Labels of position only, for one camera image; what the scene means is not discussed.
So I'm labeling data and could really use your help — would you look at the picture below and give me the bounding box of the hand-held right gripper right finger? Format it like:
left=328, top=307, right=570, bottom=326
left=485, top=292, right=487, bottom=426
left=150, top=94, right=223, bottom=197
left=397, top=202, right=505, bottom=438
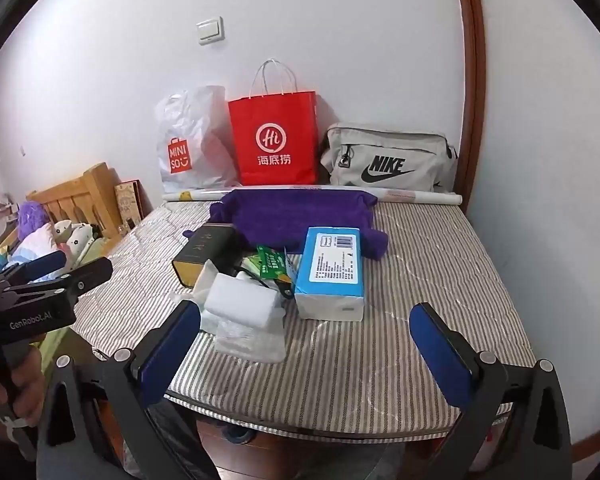
left=409, top=301, right=573, bottom=480

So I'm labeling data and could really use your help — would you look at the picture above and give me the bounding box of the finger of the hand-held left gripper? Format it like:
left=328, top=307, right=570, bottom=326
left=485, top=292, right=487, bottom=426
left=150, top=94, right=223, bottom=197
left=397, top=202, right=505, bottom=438
left=0, top=250, right=69, bottom=287
left=5, top=257, right=114, bottom=297

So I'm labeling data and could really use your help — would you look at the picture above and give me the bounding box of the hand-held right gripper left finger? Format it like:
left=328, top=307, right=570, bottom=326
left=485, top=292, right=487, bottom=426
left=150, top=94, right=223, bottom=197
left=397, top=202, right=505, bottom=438
left=36, top=299, right=221, bottom=480

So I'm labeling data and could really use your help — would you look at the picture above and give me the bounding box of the light green wipes pack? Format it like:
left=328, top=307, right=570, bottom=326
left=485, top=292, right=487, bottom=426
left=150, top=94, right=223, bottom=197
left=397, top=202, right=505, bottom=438
left=237, top=254, right=266, bottom=277

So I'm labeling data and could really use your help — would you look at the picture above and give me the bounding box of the black buckle watch strap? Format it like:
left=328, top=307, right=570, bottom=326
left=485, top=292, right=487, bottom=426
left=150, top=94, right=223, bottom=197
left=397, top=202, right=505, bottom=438
left=240, top=269, right=296, bottom=302

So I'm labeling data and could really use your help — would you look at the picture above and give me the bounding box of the dark green packet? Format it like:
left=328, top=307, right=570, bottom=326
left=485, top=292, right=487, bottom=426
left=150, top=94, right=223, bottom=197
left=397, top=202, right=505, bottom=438
left=256, top=244, right=294, bottom=284

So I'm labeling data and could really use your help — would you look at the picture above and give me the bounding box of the person's left hand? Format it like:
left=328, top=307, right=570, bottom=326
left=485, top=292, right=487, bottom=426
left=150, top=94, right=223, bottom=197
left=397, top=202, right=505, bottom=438
left=0, top=349, right=47, bottom=429

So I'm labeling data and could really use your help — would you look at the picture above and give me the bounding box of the white plush toy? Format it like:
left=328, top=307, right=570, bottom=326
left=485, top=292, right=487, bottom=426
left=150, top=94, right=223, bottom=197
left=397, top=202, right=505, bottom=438
left=54, top=220, right=94, bottom=262

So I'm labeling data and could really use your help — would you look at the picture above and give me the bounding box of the purple plush toy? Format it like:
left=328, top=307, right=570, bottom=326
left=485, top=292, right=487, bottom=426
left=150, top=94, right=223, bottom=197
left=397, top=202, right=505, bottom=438
left=19, top=201, right=51, bottom=241

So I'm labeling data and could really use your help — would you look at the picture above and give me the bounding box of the striped mattress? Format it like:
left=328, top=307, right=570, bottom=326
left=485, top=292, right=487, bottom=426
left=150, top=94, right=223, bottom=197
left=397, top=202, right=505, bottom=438
left=70, top=200, right=539, bottom=437

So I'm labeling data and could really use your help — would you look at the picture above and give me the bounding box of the patterned book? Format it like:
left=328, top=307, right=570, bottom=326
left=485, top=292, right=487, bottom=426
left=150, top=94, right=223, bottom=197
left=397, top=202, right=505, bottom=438
left=114, top=179, right=144, bottom=234

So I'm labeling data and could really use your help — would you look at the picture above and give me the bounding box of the wooden headboard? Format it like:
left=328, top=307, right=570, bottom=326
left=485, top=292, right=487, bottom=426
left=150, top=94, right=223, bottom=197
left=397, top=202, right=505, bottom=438
left=26, top=162, right=126, bottom=256

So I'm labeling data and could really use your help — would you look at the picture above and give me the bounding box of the dark green tin box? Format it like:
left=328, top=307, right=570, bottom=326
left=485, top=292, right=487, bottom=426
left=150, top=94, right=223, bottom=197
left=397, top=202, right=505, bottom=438
left=172, top=224, right=237, bottom=289

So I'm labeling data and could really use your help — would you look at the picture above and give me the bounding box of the blue tissue pack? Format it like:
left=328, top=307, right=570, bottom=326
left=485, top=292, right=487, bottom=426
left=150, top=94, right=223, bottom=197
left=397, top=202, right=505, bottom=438
left=293, top=226, right=365, bottom=322

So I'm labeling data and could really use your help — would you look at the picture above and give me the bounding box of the rolled printed paper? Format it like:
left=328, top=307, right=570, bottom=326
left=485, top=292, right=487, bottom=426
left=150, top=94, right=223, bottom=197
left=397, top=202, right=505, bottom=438
left=161, top=185, right=464, bottom=207

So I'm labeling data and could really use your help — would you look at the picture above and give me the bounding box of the white plastic shopping bag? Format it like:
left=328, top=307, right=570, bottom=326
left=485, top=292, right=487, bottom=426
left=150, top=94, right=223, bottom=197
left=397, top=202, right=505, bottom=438
left=154, top=85, right=241, bottom=195

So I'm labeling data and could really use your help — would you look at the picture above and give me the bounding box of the purple towel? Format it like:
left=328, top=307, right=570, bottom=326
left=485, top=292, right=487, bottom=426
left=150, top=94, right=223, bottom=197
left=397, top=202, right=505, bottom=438
left=182, top=187, right=390, bottom=261

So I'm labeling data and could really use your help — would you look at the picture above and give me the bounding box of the grey waist bag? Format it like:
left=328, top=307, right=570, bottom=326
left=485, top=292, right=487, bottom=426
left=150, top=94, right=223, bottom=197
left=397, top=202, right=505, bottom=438
left=320, top=122, right=459, bottom=194

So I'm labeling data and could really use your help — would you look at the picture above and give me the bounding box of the red paper bag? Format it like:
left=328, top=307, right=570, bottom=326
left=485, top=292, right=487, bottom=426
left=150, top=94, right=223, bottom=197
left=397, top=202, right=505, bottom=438
left=228, top=58, right=319, bottom=187

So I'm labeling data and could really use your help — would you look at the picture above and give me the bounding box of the white wall light switch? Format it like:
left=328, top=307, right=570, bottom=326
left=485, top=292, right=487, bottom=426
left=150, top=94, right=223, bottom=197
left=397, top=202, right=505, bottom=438
left=196, top=16, right=226, bottom=46

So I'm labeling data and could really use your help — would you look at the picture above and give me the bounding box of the brown wooden door frame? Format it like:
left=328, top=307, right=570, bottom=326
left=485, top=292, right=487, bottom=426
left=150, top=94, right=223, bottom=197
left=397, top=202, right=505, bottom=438
left=452, top=0, right=487, bottom=202

